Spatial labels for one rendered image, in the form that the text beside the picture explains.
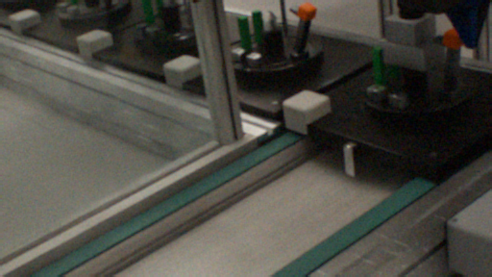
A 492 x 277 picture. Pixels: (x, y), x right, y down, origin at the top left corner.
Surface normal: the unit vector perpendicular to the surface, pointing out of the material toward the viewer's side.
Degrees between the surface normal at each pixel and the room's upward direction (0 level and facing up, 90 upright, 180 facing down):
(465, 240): 90
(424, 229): 0
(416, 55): 90
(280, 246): 0
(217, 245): 0
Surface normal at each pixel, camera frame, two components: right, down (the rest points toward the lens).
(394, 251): -0.16, -0.89
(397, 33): -0.76, 0.39
